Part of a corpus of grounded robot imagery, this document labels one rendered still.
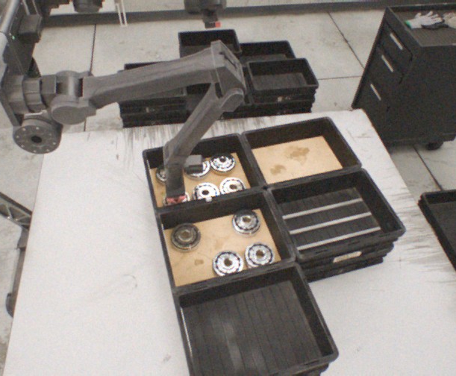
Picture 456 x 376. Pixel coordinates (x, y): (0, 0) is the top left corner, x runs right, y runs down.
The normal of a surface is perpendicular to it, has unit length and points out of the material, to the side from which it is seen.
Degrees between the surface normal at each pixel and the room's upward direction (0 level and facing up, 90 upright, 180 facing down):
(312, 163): 0
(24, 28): 0
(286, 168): 0
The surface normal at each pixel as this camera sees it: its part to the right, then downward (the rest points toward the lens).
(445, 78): 0.15, 0.77
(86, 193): 0.02, -0.63
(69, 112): 0.14, 0.90
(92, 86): -0.18, -0.38
